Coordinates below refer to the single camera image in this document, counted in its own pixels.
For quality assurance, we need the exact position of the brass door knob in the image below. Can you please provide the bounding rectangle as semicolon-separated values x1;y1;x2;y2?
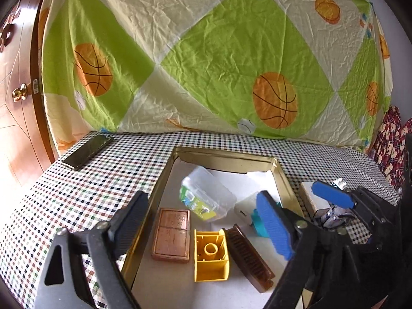
12;83;29;102

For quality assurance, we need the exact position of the brown rectangular soap bar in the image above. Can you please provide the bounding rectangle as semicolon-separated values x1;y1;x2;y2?
151;208;191;263

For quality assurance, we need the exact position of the blue bear toy block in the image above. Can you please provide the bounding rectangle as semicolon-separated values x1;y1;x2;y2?
251;209;269;238

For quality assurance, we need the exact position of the clear plastic box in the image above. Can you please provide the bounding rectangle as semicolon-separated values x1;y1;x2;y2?
179;166;237;222

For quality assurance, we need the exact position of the brown wooden door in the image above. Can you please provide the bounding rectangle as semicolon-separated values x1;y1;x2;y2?
0;0;59;184

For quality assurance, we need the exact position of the basketball-pattern green bedsheet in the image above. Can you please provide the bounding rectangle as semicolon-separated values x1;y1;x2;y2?
40;0;393;152

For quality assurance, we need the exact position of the yellow face toy block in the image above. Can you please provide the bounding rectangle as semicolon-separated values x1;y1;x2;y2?
193;229;230;282

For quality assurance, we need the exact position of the gold metal tray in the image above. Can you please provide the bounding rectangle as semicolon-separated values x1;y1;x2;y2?
122;147;302;308

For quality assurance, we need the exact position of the checkered tablecloth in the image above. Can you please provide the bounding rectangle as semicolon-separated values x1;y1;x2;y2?
1;132;399;308

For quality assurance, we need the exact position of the floral fabric-covered round mirror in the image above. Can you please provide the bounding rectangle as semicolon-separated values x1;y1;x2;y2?
314;206;356;229

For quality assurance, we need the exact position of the red patterned fabric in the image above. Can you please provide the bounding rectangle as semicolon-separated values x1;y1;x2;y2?
371;105;411;190

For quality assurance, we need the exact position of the black smartphone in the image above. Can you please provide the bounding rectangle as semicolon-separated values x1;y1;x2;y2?
62;135;114;170

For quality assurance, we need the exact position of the white small card box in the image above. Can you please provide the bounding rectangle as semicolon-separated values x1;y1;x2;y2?
299;182;330;219

